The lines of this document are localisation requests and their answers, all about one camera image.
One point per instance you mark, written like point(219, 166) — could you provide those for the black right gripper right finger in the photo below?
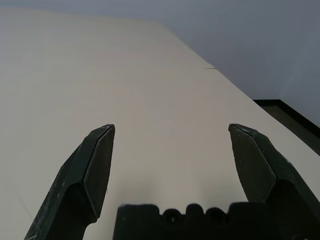
point(275, 175)

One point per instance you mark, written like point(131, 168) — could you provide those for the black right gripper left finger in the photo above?
point(75, 180)

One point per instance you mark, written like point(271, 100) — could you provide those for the black wall baseboard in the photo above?
point(265, 102)

